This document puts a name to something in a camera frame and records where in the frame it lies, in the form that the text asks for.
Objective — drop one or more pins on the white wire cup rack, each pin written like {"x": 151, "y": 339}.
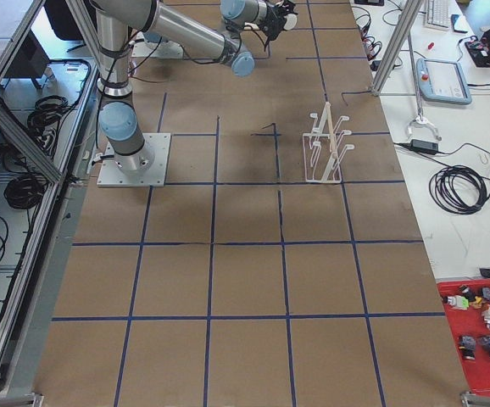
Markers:
{"x": 324, "y": 147}

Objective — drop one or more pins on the aluminium frame post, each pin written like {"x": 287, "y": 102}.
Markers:
{"x": 402, "y": 29}

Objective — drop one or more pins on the black power adapter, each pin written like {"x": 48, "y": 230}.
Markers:
{"x": 421, "y": 146}

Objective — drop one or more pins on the red parts tray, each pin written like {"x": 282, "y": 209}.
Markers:
{"x": 470, "y": 322}

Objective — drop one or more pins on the blue teach pendant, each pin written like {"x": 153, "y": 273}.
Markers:
{"x": 442, "y": 81}

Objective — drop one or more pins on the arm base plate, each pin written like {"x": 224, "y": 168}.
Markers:
{"x": 148, "y": 167}

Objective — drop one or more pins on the white plastic cup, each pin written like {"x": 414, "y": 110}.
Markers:
{"x": 290, "y": 22}

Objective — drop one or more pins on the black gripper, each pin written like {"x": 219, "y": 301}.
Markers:
{"x": 273, "y": 18}

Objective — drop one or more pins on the white keyboard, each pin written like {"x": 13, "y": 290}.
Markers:
{"x": 437, "y": 14}

